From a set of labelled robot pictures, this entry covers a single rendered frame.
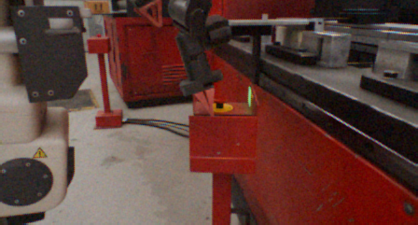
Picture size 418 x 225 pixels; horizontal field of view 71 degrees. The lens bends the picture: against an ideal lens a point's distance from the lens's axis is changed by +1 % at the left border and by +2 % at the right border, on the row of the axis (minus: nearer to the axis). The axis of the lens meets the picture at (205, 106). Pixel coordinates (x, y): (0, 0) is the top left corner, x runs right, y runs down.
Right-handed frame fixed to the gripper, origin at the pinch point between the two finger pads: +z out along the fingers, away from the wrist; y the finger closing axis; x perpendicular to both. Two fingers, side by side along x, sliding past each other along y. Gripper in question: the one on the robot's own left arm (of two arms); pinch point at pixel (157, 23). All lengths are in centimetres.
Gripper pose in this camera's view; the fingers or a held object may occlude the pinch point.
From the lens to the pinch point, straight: 93.8
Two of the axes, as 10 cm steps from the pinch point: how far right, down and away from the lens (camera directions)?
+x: -8.2, 5.4, -1.9
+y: -4.0, -2.9, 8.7
